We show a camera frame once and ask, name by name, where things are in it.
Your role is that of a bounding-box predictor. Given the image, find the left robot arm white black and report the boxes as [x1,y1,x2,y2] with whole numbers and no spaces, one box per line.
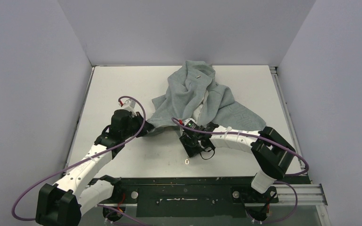
[35,107,154,226]

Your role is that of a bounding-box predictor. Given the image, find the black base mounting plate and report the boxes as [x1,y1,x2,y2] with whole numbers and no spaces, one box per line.
[89,176,311,219]

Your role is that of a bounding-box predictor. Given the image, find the aluminium rail frame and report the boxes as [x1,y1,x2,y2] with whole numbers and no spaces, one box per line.
[270,66,329,207]

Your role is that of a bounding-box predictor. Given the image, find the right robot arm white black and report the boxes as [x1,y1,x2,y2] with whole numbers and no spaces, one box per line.
[180,121,296,202]

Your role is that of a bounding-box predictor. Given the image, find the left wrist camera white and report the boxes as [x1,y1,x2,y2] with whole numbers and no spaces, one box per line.
[119,99,137,117]

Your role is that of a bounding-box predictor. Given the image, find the grey zip-up jacket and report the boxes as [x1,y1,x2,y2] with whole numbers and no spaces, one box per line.
[148,61,266,136]

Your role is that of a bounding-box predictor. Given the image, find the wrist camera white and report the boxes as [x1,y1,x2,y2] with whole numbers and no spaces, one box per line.
[119,99,137,117]
[183,118,197,129]

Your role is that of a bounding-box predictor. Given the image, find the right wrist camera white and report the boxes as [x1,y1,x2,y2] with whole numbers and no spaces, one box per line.
[183,118,197,129]

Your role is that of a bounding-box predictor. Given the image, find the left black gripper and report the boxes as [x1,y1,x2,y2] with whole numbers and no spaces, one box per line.
[122,112,154,139]

